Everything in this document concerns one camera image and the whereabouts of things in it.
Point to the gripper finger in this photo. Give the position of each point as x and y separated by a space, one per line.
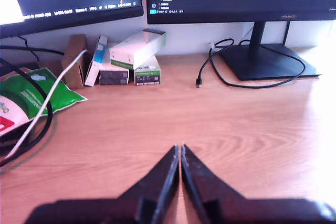
236 211
118 211

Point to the green foil packet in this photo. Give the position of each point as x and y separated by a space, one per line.
60 95

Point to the dark brown small box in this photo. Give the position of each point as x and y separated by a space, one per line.
113 77

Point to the white green small box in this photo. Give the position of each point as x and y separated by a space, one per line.
147 74

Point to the white teal small box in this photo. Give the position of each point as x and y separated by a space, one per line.
98 53

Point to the long white box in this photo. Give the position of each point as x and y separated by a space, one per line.
136 48

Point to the brown cardboard box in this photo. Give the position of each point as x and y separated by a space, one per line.
74 48

